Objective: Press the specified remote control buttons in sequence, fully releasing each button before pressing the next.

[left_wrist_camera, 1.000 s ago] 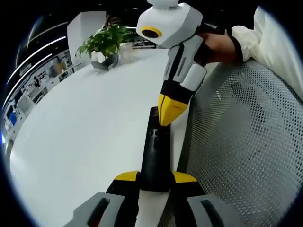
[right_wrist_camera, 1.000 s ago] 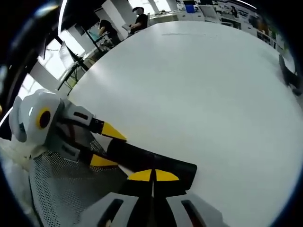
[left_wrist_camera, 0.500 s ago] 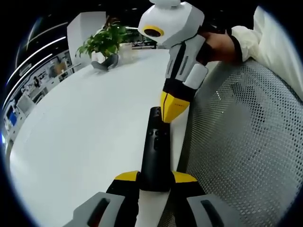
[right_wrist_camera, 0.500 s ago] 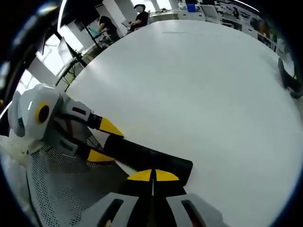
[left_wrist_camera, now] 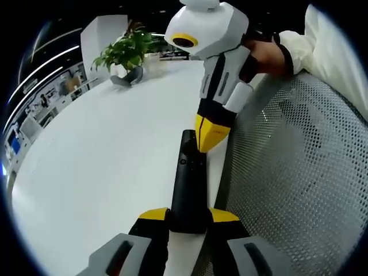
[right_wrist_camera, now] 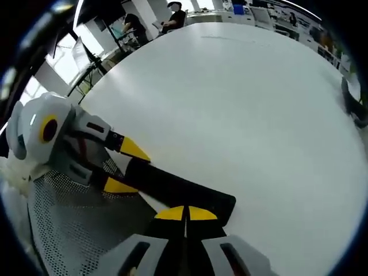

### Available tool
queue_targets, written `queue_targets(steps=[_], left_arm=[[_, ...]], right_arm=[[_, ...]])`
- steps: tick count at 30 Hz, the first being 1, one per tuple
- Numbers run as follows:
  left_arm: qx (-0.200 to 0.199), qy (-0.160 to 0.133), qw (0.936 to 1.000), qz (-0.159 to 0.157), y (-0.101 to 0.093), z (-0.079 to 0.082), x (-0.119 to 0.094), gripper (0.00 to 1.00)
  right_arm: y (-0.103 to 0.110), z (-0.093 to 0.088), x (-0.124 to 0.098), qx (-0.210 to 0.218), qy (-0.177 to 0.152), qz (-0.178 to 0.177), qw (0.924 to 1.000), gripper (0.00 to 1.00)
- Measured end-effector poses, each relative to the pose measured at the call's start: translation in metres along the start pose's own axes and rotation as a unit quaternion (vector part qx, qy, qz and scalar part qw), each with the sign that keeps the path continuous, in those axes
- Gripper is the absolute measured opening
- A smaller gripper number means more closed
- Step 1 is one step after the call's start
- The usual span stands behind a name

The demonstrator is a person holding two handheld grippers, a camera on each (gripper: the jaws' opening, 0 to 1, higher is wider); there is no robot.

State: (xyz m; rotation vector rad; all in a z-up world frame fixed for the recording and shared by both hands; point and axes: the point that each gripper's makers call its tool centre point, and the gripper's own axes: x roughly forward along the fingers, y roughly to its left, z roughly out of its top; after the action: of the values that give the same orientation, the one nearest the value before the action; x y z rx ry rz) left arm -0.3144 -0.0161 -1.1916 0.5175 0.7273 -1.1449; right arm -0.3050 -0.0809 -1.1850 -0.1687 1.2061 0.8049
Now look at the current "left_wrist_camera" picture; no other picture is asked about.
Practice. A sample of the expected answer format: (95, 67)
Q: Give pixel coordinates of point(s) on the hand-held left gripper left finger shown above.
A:
(135, 247)

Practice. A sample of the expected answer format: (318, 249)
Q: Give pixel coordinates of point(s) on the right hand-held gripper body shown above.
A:
(210, 26)

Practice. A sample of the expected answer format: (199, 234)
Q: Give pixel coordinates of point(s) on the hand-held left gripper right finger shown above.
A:
(238, 250)

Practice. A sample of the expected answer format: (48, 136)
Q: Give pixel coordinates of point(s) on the black remote control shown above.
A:
(187, 187)

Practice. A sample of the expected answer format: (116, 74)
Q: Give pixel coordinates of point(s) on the person's right hand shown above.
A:
(267, 57)

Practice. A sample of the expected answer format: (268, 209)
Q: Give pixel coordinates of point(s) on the dark grey watering can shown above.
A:
(129, 77)

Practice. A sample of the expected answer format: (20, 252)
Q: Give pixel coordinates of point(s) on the green leafy plant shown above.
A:
(126, 46)

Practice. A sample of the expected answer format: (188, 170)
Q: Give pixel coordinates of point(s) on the white plant pot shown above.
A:
(119, 70)

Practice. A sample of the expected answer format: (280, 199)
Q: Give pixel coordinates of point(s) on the grey mesh office chair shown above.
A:
(302, 178)

